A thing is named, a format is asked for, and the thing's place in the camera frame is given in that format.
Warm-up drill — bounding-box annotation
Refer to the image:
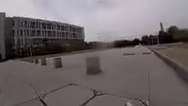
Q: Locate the pale slim tower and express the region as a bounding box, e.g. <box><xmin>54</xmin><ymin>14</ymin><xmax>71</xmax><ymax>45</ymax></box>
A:
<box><xmin>158</xmin><ymin>22</ymin><xmax>165</xmax><ymax>34</ymax></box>

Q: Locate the long grey multi-storey building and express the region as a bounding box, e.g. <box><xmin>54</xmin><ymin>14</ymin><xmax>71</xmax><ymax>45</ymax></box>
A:
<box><xmin>0</xmin><ymin>1</ymin><xmax>88</xmax><ymax>61</ymax></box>

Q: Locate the grey paved plaza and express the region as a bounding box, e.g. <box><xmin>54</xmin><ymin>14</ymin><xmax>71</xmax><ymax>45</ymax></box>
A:
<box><xmin>0</xmin><ymin>39</ymin><xmax>188</xmax><ymax>106</ymax></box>

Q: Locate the grey stone kerb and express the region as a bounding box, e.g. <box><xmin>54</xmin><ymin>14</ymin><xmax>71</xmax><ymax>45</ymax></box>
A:
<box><xmin>146</xmin><ymin>42</ymin><xmax>188</xmax><ymax>102</ymax></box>

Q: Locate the grey stone bollard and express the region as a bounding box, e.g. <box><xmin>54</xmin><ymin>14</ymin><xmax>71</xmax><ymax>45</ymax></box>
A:
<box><xmin>39</xmin><ymin>56</ymin><xmax>48</xmax><ymax>67</ymax></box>
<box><xmin>84</xmin><ymin>55</ymin><xmax>103</xmax><ymax>76</ymax></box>
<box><xmin>33</xmin><ymin>57</ymin><xmax>41</xmax><ymax>65</ymax></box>
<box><xmin>50</xmin><ymin>55</ymin><xmax>64</xmax><ymax>69</ymax></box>

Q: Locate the row of trees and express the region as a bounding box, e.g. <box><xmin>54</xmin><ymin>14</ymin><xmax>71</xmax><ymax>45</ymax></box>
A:
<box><xmin>86</xmin><ymin>21</ymin><xmax>188</xmax><ymax>54</ymax></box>

